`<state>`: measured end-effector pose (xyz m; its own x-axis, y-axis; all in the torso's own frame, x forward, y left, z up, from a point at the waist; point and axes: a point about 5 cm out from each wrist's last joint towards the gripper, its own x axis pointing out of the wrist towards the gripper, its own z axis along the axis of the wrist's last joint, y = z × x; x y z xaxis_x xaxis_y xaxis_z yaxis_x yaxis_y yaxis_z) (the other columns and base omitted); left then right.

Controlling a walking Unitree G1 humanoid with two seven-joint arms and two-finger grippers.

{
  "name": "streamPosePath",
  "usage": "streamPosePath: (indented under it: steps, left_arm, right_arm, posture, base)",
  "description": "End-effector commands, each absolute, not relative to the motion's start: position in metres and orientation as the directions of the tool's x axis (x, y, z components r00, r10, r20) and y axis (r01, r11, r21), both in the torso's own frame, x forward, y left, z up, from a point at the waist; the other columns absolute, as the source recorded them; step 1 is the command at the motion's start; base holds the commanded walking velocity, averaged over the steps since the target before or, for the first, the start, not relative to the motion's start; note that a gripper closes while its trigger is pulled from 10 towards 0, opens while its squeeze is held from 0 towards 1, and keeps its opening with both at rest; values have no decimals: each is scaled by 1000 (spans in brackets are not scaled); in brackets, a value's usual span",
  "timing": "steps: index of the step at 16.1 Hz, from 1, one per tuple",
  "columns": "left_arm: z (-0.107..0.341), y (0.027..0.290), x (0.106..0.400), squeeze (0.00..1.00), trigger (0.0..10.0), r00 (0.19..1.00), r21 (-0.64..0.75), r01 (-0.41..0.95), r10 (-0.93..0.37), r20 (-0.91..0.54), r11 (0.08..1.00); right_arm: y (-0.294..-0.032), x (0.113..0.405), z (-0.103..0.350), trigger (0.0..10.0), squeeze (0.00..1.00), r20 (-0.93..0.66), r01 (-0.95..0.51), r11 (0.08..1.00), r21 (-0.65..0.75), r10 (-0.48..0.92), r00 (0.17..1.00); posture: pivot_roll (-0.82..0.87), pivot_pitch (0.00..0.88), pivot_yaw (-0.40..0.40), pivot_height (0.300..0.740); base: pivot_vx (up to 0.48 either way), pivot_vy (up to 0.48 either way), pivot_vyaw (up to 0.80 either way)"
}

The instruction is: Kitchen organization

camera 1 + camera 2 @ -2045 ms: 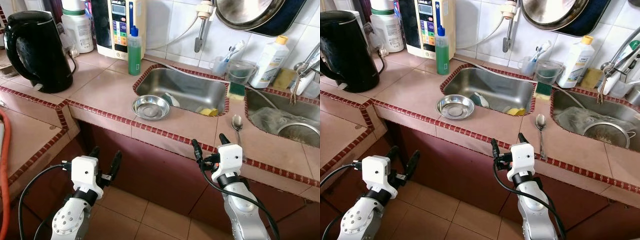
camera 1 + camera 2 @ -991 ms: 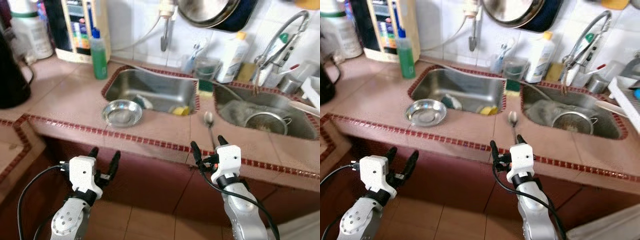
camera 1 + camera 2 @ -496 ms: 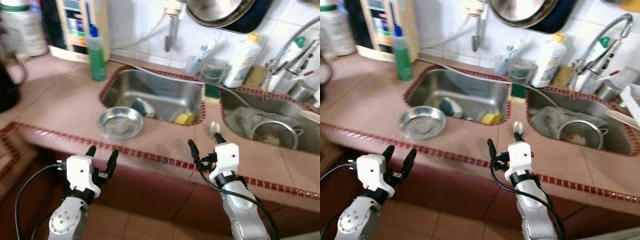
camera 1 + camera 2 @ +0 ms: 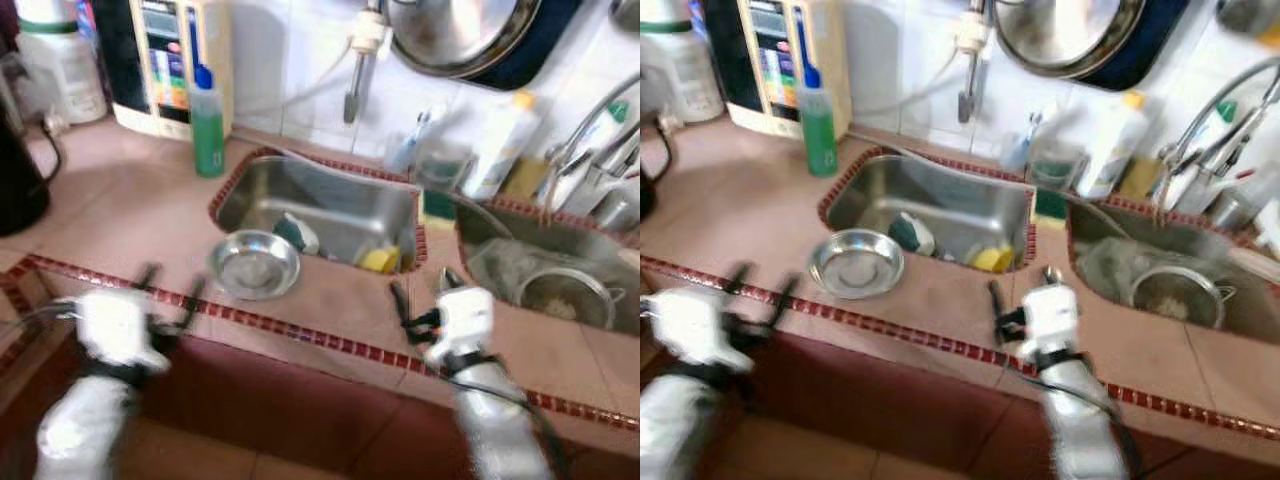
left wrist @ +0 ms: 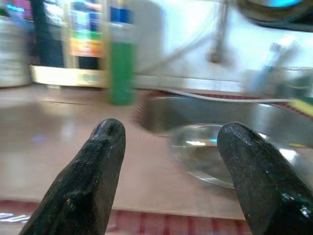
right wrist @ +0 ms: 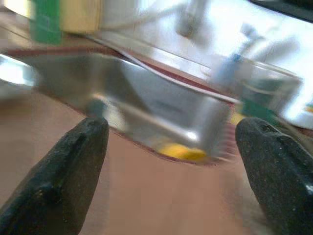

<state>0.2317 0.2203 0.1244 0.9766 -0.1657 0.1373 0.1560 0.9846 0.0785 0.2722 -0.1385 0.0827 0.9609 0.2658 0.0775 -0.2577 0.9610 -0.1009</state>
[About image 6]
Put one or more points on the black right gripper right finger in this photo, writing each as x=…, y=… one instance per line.
x=281, y=176

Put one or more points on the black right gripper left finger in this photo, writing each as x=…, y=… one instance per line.
x=49, y=191

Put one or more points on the teal mug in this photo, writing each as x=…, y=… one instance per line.
x=96, y=107

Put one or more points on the yellow plastic bowl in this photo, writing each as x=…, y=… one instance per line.
x=183, y=153

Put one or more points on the white detergent bottle yellow cap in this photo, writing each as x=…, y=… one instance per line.
x=300, y=117

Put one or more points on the green yellow sponge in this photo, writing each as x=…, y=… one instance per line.
x=256, y=109

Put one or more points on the clear plastic measuring cup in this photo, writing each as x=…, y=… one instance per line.
x=269, y=93

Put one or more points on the clear cup with toothbrushes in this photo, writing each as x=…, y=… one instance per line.
x=227, y=71

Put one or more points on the steel sink basin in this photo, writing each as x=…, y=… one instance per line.
x=146, y=98

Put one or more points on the green dish soap bottle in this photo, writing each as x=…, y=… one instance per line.
x=45, y=24

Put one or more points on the white beige water ioniser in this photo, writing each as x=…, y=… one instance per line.
x=78, y=17

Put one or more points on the grey wall tap nozzle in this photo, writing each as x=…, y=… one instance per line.
x=190, y=22

